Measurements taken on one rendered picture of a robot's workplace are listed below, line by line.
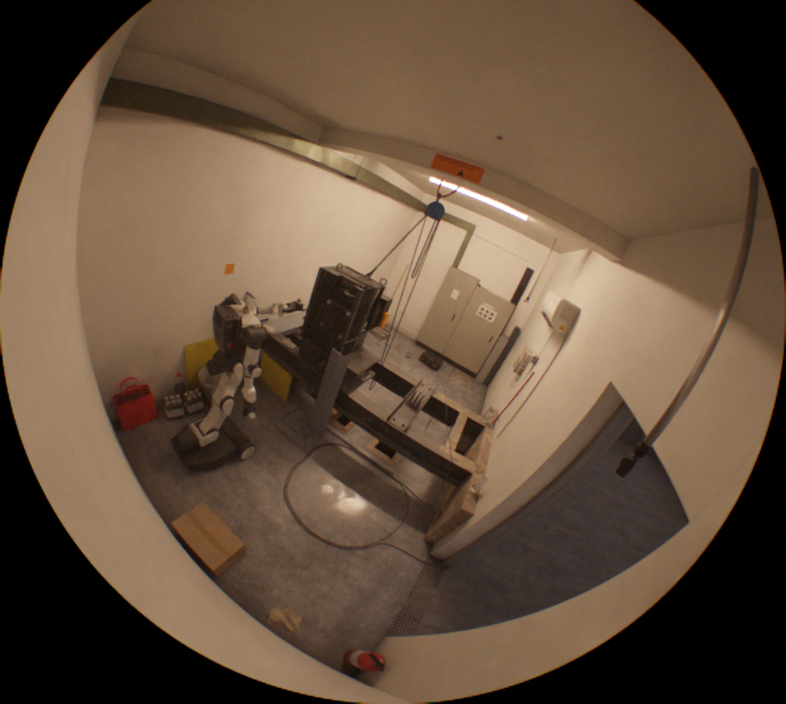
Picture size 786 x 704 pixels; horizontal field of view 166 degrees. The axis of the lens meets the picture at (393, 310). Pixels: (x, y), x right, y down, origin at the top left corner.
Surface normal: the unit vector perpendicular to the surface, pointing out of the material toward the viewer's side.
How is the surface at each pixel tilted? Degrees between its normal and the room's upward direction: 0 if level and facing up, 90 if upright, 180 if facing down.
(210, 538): 0
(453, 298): 90
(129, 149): 90
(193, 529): 0
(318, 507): 0
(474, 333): 90
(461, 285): 90
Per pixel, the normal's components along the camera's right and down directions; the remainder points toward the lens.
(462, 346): -0.42, 0.16
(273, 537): 0.37, -0.87
